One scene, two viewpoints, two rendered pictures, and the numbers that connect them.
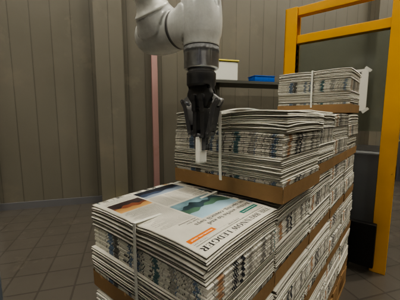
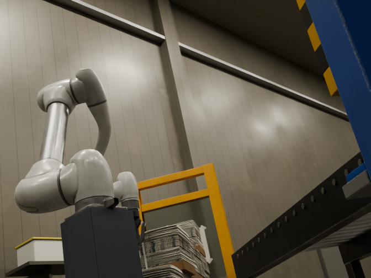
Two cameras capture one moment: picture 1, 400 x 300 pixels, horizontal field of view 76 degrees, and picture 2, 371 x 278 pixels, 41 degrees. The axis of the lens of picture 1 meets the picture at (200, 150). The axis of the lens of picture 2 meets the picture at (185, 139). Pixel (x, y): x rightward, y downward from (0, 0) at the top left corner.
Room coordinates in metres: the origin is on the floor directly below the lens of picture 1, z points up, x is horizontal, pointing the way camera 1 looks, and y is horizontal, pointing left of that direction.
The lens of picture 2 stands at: (-1.53, 1.04, 0.45)
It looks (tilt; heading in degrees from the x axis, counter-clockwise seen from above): 23 degrees up; 327
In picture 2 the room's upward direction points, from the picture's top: 12 degrees counter-clockwise
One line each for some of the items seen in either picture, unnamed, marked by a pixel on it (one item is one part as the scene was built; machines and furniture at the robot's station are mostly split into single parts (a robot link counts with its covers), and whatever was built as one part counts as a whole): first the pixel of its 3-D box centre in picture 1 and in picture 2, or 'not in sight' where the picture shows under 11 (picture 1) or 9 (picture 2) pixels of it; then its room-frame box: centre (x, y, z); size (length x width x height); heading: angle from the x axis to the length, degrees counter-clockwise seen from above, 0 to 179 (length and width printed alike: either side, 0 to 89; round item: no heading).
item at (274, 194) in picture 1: (277, 180); (175, 271); (0.75, -0.23, 0.86); 0.29 x 0.16 x 0.04; 139
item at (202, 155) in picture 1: (202, 150); not in sight; (0.67, -0.01, 0.96); 0.03 x 0.01 x 0.07; 141
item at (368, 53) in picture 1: (337, 84); (183, 242); (1.87, -0.98, 1.27); 0.57 x 0.01 x 0.65; 51
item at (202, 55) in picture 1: (201, 60); (130, 206); (0.68, 0.00, 1.19); 0.09 x 0.09 x 0.06
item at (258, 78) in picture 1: (261, 80); not in sight; (3.26, -0.76, 1.49); 0.28 x 0.19 x 0.09; 106
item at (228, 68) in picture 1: (217, 72); (44, 254); (3.10, -0.20, 1.56); 0.41 x 0.34 x 0.23; 106
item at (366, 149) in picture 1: (339, 192); not in sight; (2.14, -1.20, 0.40); 0.70 x 0.55 x 0.80; 51
